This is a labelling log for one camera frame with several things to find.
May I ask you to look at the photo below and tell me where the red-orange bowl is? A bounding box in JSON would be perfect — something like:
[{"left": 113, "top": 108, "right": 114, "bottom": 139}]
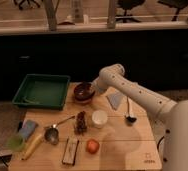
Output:
[{"left": 74, "top": 96, "right": 93, "bottom": 103}]

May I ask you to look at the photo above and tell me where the dark maroon bowl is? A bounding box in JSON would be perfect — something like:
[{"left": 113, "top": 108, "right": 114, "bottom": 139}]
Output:
[{"left": 74, "top": 82, "right": 95, "bottom": 98}]

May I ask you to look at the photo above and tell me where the green plastic tray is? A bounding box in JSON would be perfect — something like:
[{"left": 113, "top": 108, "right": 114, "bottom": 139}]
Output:
[{"left": 12, "top": 74, "right": 70, "bottom": 110}]

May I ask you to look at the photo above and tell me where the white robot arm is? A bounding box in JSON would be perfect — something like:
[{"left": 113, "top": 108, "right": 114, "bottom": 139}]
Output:
[{"left": 92, "top": 64, "right": 188, "bottom": 171}]

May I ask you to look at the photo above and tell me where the light blue folded cloth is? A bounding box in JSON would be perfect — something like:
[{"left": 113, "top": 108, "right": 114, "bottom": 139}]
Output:
[{"left": 106, "top": 92, "right": 124, "bottom": 110}]

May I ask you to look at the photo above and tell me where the white cup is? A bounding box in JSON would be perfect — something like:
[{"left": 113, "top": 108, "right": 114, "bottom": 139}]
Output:
[{"left": 91, "top": 110, "right": 108, "bottom": 128}]

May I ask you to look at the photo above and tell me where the black ladle spoon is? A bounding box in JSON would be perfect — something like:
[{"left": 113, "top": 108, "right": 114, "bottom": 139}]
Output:
[{"left": 125, "top": 98, "right": 137, "bottom": 123}]

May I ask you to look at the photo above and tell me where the brown pine cone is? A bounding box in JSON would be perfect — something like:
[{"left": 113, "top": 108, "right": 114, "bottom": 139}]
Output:
[{"left": 75, "top": 111, "right": 87, "bottom": 134}]

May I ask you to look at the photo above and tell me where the orange fruit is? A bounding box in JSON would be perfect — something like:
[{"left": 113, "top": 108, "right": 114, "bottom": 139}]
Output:
[{"left": 86, "top": 139, "right": 100, "bottom": 154}]

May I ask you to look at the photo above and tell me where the metal measuring scoop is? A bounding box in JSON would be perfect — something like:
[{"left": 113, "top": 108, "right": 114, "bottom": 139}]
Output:
[{"left": 44, "top": 116, "right": 75, "bottom": 145}]

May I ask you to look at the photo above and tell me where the black office chair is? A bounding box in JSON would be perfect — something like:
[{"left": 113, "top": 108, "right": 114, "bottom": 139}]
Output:
[{"left": 116, "top": 0, "right": 145, "bottom": 23}]

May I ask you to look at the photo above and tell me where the blue sponge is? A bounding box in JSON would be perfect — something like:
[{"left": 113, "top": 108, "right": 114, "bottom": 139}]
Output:
[{"left": 19, "top": 120, "right": 38, "bottom": 141}]

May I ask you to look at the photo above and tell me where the green plastic cup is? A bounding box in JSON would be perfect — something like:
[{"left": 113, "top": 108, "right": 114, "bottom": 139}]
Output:
[{"left": 7, "top": 135, "right": 25, "bottom": 151}]

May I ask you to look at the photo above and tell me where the black chair left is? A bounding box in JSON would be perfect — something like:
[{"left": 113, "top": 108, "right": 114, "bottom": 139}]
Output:
[{"left": 13, "top": 0, "right": 40, "bottom": 10}]

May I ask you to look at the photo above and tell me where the black chair right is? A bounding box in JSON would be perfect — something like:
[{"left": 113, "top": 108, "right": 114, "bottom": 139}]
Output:
[{"left": 158, "top": 0, "right": 188, "bottom": 21}]

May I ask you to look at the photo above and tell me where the black cable right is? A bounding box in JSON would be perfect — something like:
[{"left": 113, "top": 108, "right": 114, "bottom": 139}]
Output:
[{"left": 156, "top": 134, "right": 165, "bottom": 158}]

